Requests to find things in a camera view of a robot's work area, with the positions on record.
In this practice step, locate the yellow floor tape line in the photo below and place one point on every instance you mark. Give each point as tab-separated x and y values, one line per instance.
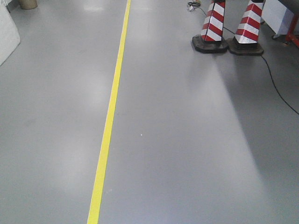
98	187

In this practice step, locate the white cabinet panel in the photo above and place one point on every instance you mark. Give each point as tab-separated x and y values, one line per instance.
277	16

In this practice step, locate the right red white traffic cone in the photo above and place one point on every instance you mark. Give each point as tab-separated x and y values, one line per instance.
245	40

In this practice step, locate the left red white traffic cone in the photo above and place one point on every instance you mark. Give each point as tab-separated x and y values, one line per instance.
210	39

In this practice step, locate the red white traffic cone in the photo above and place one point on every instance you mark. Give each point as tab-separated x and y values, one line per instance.
245	40
210	39

